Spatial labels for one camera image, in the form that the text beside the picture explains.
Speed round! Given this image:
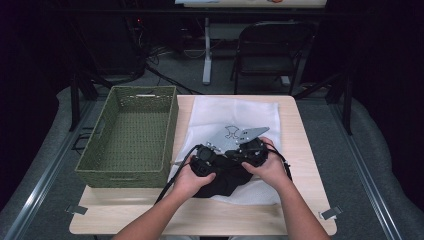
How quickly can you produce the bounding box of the metal table clamp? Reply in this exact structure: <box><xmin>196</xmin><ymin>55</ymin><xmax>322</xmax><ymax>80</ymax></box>
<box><xmin>65</xmin><ymin>204</ymin><xmax>89</xmax><ymax>216</ymax></box>
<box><xmin>318</xmin><ymin>205</ymin><xmax>344</xmax><ymax>221</ymax></box>

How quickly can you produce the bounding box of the black cloth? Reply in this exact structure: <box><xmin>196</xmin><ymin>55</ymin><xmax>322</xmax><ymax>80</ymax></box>
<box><xmin>191</xmin><ymin>156</ymin><xmax>255</xmax><ymax>199</ymax></box>

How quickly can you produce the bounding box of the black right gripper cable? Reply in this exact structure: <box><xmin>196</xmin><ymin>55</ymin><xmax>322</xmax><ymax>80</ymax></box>
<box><xmin>266</xmin><ymin>142</ymin><xmax>294</xmax><ymax>183</ymax></box>

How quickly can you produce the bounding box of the metal floor rail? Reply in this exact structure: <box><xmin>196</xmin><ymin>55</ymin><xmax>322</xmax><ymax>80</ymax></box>
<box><xmin>328</xmin><ymin>99</ymin><xmax>403</xmax><ymax>240</ymax></box>
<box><xmin>3</xmin><ymin>99</ymin><xmax>98</xmax><ymax>240</ymax></box>

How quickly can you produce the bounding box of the black metal stand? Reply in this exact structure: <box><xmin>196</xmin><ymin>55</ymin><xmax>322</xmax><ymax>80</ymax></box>
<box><xmin>68</xmin><ymin>71</ymin><xmax>113</xmax><ymax>133</ymax></box>
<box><xmin>293</xmin><ymin>71</ymin><xmax>354</xmax><ymax>136</ymax></box>

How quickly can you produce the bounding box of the person's right hand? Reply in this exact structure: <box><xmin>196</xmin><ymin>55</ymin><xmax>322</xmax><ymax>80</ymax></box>
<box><xmin>241</xmin><ymin>136</ymin><xmax>293</xmax><ymax>192</ymax></box>

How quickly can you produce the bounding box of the white mesh laundry bag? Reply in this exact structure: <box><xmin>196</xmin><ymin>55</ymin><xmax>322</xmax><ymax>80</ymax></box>
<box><xmin>168</xmin><ymin>95</ymin><xmax>283</xmax><ymax>206</ymax></box>

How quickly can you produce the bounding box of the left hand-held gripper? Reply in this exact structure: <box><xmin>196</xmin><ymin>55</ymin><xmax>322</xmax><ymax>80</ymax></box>
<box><xmin>189</xmin><ymin>128</ymin><xmax>246</xmax><ymax>178</ymax></box>

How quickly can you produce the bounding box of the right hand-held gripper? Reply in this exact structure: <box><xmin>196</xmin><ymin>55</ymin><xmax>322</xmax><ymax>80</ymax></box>
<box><xmin>226</xmin><ymin>126</ymin><xmax>270</xmax><ymax>168</ymax></box>

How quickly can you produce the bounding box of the black folding chair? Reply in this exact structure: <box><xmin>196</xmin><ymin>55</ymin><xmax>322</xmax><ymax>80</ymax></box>
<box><xmin>229</xmin><ymin>20</ymin><xmax>317</xmax><ymax>96</ymax></box>

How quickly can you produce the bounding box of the black floor cable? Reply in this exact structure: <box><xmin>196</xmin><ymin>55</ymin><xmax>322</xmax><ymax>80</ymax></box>
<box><xmin>144</xmin><ymin>63</ymin><xmax>204</xmax><ymax>96</ymax></box>

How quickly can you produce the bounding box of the green woven basket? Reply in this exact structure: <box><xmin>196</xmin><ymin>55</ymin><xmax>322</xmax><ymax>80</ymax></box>
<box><xmin>74</xmin><ymin>85</ymin><xmax>180</xmax><ymax>189</ymax></box>

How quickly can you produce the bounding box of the person's left hand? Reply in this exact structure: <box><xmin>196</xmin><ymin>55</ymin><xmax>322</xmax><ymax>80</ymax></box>
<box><xmin>173</xmin><ymin>155</ymin><xmax>218</xmax><ymax>201</ymax></box>

